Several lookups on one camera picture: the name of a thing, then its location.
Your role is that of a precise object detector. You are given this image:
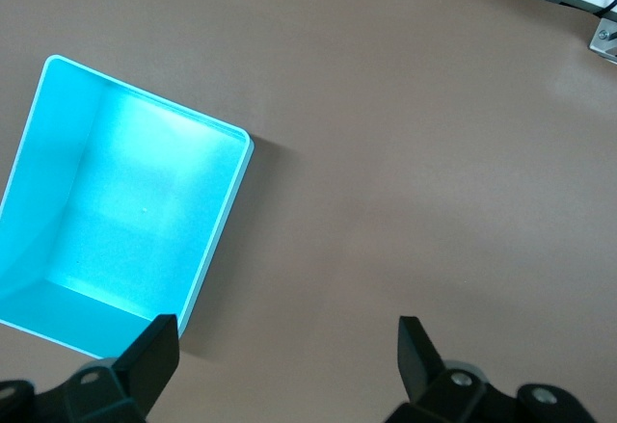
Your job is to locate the blue plastic box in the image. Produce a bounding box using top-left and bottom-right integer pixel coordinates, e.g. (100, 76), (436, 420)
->
(0, 54), (255, 361)

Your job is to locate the metal table edge bracket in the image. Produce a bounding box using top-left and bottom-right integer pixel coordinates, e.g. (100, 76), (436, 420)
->
(587, 16), (617, 64)

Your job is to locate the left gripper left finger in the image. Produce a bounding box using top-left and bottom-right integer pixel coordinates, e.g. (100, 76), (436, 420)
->
(33, 314), (180, 423)

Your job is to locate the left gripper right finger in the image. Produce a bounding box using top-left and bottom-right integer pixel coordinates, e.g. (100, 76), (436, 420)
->
(385, 315), (521, 423)

